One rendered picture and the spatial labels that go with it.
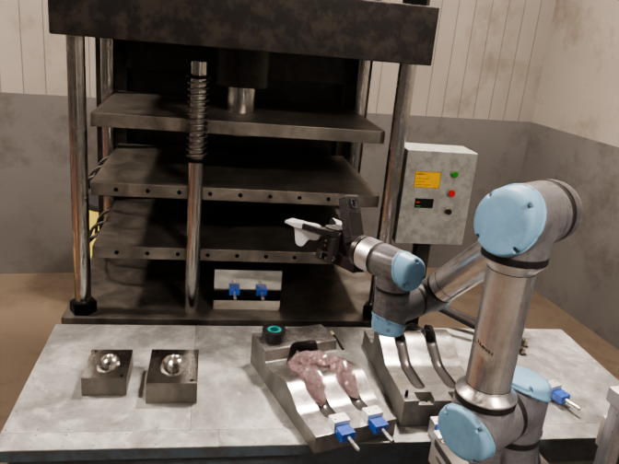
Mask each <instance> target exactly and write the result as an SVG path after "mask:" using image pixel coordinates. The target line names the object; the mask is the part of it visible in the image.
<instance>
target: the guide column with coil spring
mask: <svg viewBox="0 0 619 464"><path fill-rule="evenodd" d="M191 75H207V62H201V61H192V68H191ZM204 81H206V79H193V78H191V82H204ZM203 87H206V84H203V85H191V88H203ZM191 94H192V95H199V94H206V90H201V91H191ZM191 100H206V97H191ZM203 106H205V102H204V103H190V107H203ZM199 112H205V109H200V110H190V113H199ZM203 118H205V115H190V119H203ZM201 124H205V121H202V122H190V125H201ZM204 128H205V127H197V128H193V127H190V131H203V130H204ZM201 136H204V133H190V136H189V137H201ZM202 142H204V139H189V143H202ZM189 148H191V149H198V148H204V145H189ZM203 153H204V150H203V151H189V155H201V154H203ZM203 180H204V163H201V164H196V163H189V171H188V205H187V239H186V274H185V308H184V310H185V311H186V312H188V313H195V312H198V310H199V286H200V259H201V233H202V207H203Z"/></svg>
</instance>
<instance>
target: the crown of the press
mask: <svg viewBox="0 0 619 464"><path fill-rule="evenodd" d="M429 4H430V0H403V3H393V2H384V1H381V0H48V19H49V32H50V33H51V34H61V35H71V36H82V37H93V38H104V39H115V40H126V41H147V42H157V43H168V44H180V45H191V46H201V47H212V48H216V80H215V83H216V84H218V85H220V86H224V87H228V89H227V109H226V110H227V111H230V112H236V113H254V112H255V101H256V89H261V88H268V87H269V74H270V60H271V52H277V53H287V54H298V55H309V56H320V57H332V58H342V59H353V60H364V61H375V62H385V63H397V64H418V65H428V66H430V65H431V63H432V57H433V51H434V44H435V38H436V31H437V25H438V13H439V7H438V6H429Z"/></svg>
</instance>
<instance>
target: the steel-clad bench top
mask: <svg viewBox="0 0 619 464"><path fill-rule="evenodd" d="M324 328H325V329H326V330H327V331H328V332H329V333H331V331H333V332H334V334H335V336H336V337H337V339H338V340H339V342H340V343H341V344H342V346H343V347H344V350H342V349H341V348H340V346H339V344H338V343H337V342H336V351H337V352H338V353H339V354H340V355H341V356H342V357H343V358H345V359H347V360H348V361H351V362H353V363H355V364H356V365H358V366H359V367H360V368H361V369H362V370H363V371H364V373H365V375H366V377H367V379H368V382H369V385H370V386H371V388H372V390H373V392H374V394H375V396H376V397H377V399H378V400H379V401H380V402H381V403H382V404H383V405H384V406H385V407H386V408H387V409H388V410H389V411H390V412H391V414H392V415H393V416H394V417H395V418H396V416H395V414H394V411H393V409H392V407H391V405H390V402H389V400H388V398H387V396H386V394H385V391H384V389H383V387H382V385H381V384H380V380H379V378H378V376H377V374H376V372H375V369H374V367H373V365H372V364H371V362H370V359H369V357H368V354H367V352H366V350H365V347H364V345H363V337H364V330H372V328H360V327H324ZM434 329H446V330H447V331H448V332H449V333H450V335H451V337H452V339H453V341H454V344H455V347H456V351H457V354H458V357H459V360H460V362H461V366H462V368H463V369H464V370H465V372H466V370H467V365H468V361H469V356H470V351H471V347H472V341H473V333H474V329H450V328H434ZM259 332H263V326H196V328H195V326H183V325H94V324H55V326H54V328H53V331H52V333H51V335H50V337H49V339H48V341H47V342H46V344H45V346H44V348H43V350H42V352H41V355H40V357H39V359H38V361H37V363H36V365H35V366H34V368H33V370H32V372H31V374H30V376H29V379H28V381H27V383H26V385H25V387H24V388H23V390H22V392H21V394H20V396H19V398H18V401H17V402H16V404H15V406H14V408H13V410H12V412H11V413H10V415H9V417H8V419H7V421H6V424H5V426H4V428H3V430H2V432H1V434H0V452H16V451H57V450H99V449H140V448H182V447H264V446H305V445H307V442H306V441H305V439H304V438H303V437H302V435H301V434H300V432H299V431H298V429H297V428H296V426H295V425H294V424H293V423H292V422H291V420H290V419H289V417H288V416H287V414H286V413H285V411H284V410H283V408H282V407H281V405H280V404H279V403H278V401H277V400H276V398H275V397H274V395H273V394H272V392H271V391H270V389H269V388H268V387H267V386H266V385H265V383H264V382H263V380H262V378H261V377H260V376H259V374H258V373H257V371H256V370H255V368H254V367H253V366H252V364H251V338H252V334H253V333H259ZM522 338H525V339H527V340H529V342H528V344H527V346H526V348H527V349H526V352H525V353H524V354H520V353H519V357H518V361H517V365H518V366H522V367H525V368H528V369H530V370H532V371H534V372H536V373H538V374H540V375H541V376H543V377H544V378H545V379H546V380H547V381H549V380H552V379H554V380H556V381H557V382H559V383H560V384H562V390H564V391H565V392H567V393H568V394H570V399H569V400H571V401H572V402H574V403H575V404H577V405H578V406H579V407H580V408H581V410H580V411H579V410H577V409H576V408H574V407H573V406H571V405H569V404H568V403H563V404H559V403H557V402H556V401H554V400H552V401H550V402H549V405H548V409H547V413H546V416H545V420H544V424H543V435H542V436H541V438H540V440H555V439H596V437H597V434H598V431H599V427H600V424H601V418H602V416H603V415H607V412H608V410H609V406H610V402H608V401H607V400H606V397H607V393H608V390H609V387H614V386H619V381H618V380H617V379H616V378H615V377H614V376H613V375H612V374H610V373H609V372H608V371H607V370H606V369H605V368H604V367H603V366H602V365H600V364H599V363H598V362H597V361H596V360H595V359H594V358H593V357H591V356H590V355H589V354H588V353H587V352H586V351H585V350H584V349H582V348H581V347H580V346H579V345H578V344H577V343H576V342H575V341H573V340H572V339H571V338H570V337H569V336H568V335H567V334H566V333H565V332H563V331H562V330H538V329H524V332H523V336H522ZM194 343H195V347H194ZM152 349H181V350H199V359H198V383H197V403H146V377H147V372H148V367H149V361H150V356H151V351H152ZM91 350H134V365H133V370H132V374H131V378H130V382H129V387H128V390H127V394H126V395H88V396H82V392H81V377H82V375H83V372H84V369H85V367H86V364H87V361H88V357H89V355H90V352H91ZM191 413H192V418H191ZM427 430H428V426H400V424H399V422H398V420H397V418H396V424H395V429H394V435H391V437H392V438H393V439H394V443H430V442H431V441H432V438H431V436H430V435H429V433H428V432H427Z"/></svg>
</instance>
